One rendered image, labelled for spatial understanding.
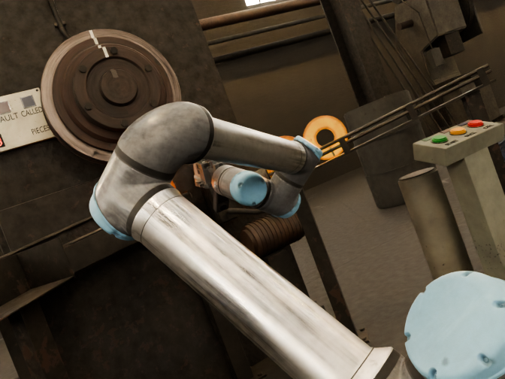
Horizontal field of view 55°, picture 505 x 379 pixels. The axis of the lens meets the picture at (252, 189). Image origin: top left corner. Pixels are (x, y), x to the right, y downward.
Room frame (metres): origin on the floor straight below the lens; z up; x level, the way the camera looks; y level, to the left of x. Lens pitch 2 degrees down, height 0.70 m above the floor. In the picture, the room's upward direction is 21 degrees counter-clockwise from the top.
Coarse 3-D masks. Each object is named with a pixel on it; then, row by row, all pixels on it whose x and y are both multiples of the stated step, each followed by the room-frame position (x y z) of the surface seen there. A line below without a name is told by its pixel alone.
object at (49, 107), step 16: (96, 32) 1.68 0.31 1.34; (112, 32) 1.71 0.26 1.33; (64, 48) 1.63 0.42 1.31; (48, 64) 1.60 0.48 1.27; (48, 80) 1.60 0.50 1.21; (176, 80) 1.77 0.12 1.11; (48, 96) 1.59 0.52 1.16; (176, 96) 1.76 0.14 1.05; (48, 112) 1.58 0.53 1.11; (64, 128) 1.59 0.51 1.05; (80, 144) 1.60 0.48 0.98
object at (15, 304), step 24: (0, 264) 1.35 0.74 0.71; (24, 264) 1.39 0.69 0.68; (48, 264) 1.34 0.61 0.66; (0, 288) 1.33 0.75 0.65; (24, 288) 1.39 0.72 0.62; (48, 288) 1.27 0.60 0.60; (0, 312) 1.21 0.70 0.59; (24, 312) 1.23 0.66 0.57; (24, 336) 1.23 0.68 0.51; (48, 336) 1.26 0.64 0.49; (48, 360) 1.24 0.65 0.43
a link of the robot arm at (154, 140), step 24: (144, 120) 0.84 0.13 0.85; (168, 120) 0.84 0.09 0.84; (192, 120) 0.86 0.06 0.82; (216, 120) 0.96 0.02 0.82; (120, 144) 0.84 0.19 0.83; (144, 144) 0.82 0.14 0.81; (168, 144) 0.83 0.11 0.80; (192, 144) 0.86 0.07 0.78; (216, 144) 0.94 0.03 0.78; (240, 144) 1.00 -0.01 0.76; (264, 144) 1.09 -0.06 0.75; (288, 144) 1.20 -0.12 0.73; (312, 144) 1.30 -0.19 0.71; (168, 168) 0.84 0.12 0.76; (264, 168) 1.17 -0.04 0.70; (288, 168) 1.23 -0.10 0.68; (312, 168) 1.32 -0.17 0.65
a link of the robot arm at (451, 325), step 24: (432, 288) 0.64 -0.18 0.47; (456, 288) 0.61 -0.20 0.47; (480, 288) 0.58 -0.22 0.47; (504, 288) 0.57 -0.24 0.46; (432, 312) 0.62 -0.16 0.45; (456, 312) 0.59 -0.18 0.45; (480, 312) 0.56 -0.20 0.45; (504, 312) 0.54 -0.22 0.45; (408, 336) 0.64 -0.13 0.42; (432, 336) 0.60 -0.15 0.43; (456, 336) 0.57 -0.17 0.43; (480, 336) 0.54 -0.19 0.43; (504, 336) 0.53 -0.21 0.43; (408, 360) 0.64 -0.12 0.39; (432, 360) 0.58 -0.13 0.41; (456, 360) 0.55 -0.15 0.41; (480, 360) 0.53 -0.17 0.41; (504, 360) 0.53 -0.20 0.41
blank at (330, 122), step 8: (312, 120) 1.68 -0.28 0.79; (320, 120) 1.68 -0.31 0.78; (328, 120) 1.67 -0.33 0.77; (336, 120) 1.67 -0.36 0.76; (312, 128) 1.68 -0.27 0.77; (320, 128) 1.68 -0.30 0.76; (328, 128) 1.67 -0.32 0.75; (336, 128) 1.67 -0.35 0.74; (344, 128) 1.67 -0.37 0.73; (304, 136) 1.69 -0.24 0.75; (312, 136) 1.68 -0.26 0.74; (336, 136) 1.67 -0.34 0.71; (336, 144) 1.67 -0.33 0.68; (336, 152) 1.67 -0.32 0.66
